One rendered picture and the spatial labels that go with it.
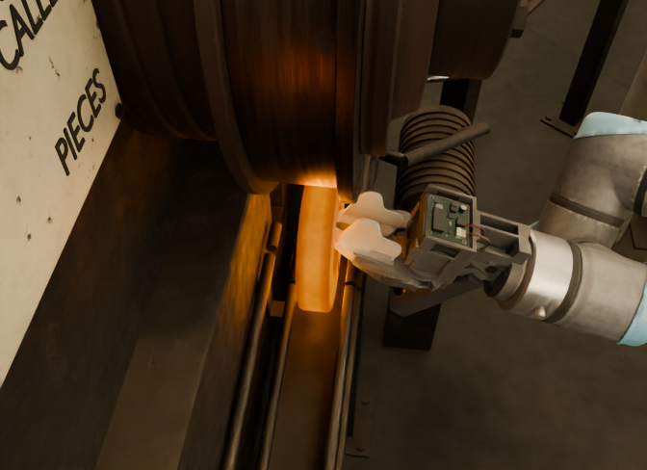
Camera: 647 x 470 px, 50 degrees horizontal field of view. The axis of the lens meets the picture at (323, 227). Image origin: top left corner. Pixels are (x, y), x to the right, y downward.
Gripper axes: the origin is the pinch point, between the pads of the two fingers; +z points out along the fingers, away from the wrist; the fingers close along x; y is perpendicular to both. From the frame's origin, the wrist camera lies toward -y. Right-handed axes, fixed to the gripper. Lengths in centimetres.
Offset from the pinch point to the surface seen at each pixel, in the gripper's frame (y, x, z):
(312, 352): -10.5, 8.6, -3.0
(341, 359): -4.6, 11.9, -4.8
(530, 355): -62, -32, -60
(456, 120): -18, -44, -22
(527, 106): -61, -112, -62
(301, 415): -11.2, 15.6, -3.1
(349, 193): 24.5, 16.6, 3.1
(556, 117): -58, -107, -70
